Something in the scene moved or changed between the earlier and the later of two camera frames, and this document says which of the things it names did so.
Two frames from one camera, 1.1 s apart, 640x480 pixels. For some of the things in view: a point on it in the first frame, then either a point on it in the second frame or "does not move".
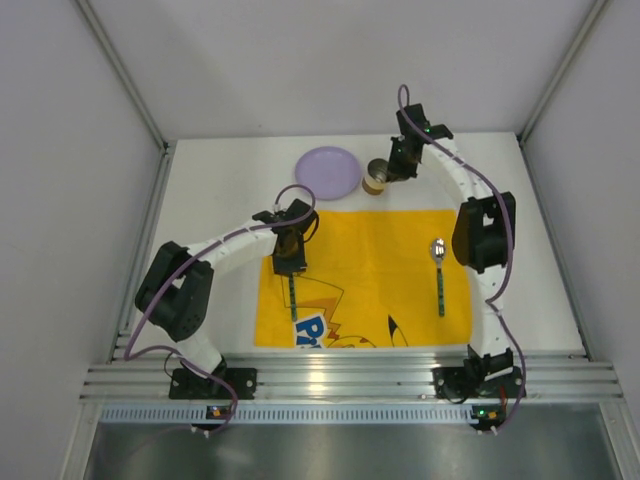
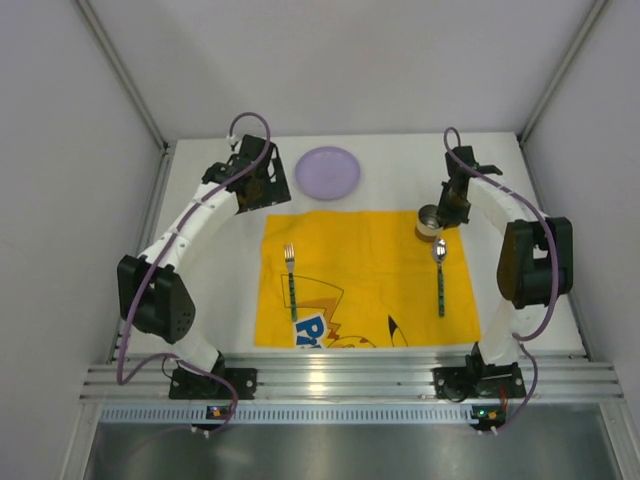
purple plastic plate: (331, 173) does not move
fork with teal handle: (293, 297) does not move
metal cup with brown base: (376, 176) -> (428, 227)
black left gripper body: (289, 265) -> (273, 185)
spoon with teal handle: (438, 250) does not move
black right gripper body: (400, 168) -> (453, 211)
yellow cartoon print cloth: (374, 279) does not move
